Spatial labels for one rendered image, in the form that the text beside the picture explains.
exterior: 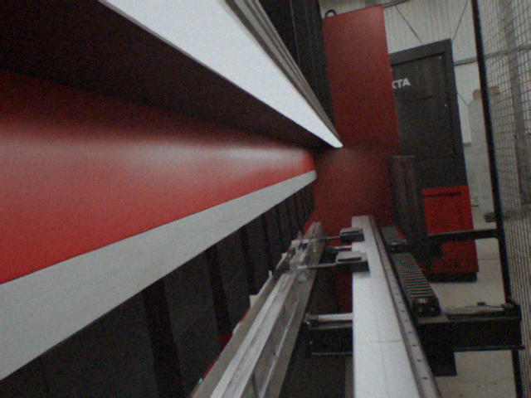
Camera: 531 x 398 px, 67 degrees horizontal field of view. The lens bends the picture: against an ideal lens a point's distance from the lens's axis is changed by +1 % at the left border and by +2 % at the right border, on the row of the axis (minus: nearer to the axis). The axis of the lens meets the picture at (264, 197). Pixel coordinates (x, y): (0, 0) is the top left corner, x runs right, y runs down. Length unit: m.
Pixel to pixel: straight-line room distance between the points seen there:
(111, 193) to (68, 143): 0.07
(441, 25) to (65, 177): 9.00
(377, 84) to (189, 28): 2.59
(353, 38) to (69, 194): 2.57
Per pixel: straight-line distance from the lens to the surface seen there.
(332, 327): 1.38
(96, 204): 0.42
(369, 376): 0.80
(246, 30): 0.24
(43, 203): 0.37
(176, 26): 0.22
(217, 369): 1.15
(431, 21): 9.27
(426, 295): 1.00
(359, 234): 1.88
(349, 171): 2.75
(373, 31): 2.86
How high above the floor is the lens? 1.38
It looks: 4 degrees down
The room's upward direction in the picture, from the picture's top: 9 degrees counter-clockwise
